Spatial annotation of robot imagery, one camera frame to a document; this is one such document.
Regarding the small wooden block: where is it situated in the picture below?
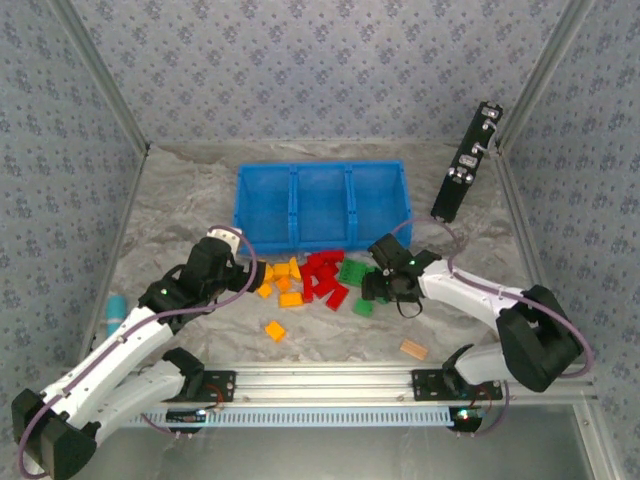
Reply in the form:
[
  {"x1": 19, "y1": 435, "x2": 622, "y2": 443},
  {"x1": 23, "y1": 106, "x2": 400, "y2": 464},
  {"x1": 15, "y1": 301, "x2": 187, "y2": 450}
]
[{"x1": 399, "y1": 338, "x2": 430, "y2": 361}]

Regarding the black panel with metal latches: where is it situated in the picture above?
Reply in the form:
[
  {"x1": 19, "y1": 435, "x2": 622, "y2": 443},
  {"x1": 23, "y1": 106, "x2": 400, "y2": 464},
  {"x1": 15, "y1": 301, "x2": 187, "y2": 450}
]
[{"x1": 430, "y1": 101, "x2": 505, "y2": 224}]

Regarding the teal cylindrical tool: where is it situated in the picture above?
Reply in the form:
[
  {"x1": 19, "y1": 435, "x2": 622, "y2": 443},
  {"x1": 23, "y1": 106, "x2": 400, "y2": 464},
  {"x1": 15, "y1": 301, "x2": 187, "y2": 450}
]
[{"x1": 104, "y1": 293, "x2": 127, "y2": 339}]

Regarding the small circuit board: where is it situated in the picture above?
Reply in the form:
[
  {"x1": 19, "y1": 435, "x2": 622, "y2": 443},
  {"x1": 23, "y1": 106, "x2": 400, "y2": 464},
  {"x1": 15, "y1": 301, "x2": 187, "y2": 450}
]
[
  {"x1": 166, "y1": 408, "x2": 207, "y2": 426},
  {"x1": 448, "y1": 407, "x2": 484, "y2": 431}
]

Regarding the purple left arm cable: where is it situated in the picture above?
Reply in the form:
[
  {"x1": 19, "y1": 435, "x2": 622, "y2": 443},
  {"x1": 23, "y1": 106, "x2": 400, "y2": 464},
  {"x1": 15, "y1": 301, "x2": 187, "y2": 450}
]
[{"x1": 17, "y1": 224, "x2": 260, "y2": 479}]

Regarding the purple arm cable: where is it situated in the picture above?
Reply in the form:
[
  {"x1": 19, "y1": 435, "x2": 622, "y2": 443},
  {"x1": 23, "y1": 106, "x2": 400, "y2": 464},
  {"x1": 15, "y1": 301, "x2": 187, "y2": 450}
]
[
  {"x1": 388, "y1": 217, "x2": 596, "y2": 376},
  {"x1": 17, "y1": 224, "x2": 260, "y2": 479}
]

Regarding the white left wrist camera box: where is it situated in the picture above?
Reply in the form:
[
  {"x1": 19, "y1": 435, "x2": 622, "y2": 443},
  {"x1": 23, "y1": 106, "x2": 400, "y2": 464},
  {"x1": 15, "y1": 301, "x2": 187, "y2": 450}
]
[{"x1": 208, "y1": 225, "x2": 245, "y2": 256}]

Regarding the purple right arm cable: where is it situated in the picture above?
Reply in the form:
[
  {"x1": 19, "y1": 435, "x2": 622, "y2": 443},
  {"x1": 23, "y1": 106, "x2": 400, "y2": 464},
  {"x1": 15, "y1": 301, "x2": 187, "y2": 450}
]
[{"x1": 388, "y1": 217, "x2": 596, "y2": 376}]

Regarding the aluminium table side rail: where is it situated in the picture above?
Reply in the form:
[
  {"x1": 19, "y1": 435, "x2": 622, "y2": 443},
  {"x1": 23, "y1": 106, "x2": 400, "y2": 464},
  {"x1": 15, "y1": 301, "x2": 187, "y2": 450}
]
[
  {"x1": 79, "y1": 144, "x2": 151, "y2": 361},
  {"x1": 495, "y1": 147, "x2": 556, "y2": 306}
]

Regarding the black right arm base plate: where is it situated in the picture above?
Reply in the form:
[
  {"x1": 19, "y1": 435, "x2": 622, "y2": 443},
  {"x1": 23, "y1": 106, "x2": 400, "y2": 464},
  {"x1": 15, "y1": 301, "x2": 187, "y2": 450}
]
[{"x1": 410, "y1": 368, "x2": 504, "y2": 401}]

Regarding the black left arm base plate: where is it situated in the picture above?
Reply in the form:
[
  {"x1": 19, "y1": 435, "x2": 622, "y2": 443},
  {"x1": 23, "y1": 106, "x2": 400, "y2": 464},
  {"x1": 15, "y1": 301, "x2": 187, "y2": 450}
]
[{"x1": 164, "y1": 368, "x2": 237, "y2": 404}]

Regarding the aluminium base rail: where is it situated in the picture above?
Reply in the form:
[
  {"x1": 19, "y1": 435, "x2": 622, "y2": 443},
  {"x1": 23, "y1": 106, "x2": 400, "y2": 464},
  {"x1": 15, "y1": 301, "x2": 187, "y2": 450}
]
[{"x1": 59, "y1": 363, "x2": 599, "y2": 406}]

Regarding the slotted cable duct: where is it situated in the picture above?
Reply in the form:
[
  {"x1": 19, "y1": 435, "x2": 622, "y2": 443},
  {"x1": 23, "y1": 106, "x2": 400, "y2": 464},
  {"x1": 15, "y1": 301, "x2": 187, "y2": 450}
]
[{"x1": 124, "y1": 405, "x2": 481, "y2": 429}]

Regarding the aluminium frame post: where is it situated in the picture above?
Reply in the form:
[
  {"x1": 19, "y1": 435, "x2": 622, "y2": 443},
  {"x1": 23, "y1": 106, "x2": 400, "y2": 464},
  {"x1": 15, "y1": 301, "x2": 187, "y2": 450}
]
[
  {"x1": 497, "y1": 0, "x2": 599, "y2": 151},
  {"x1": 48, "y1": 0, "x2": 151, "y2": 154}
]

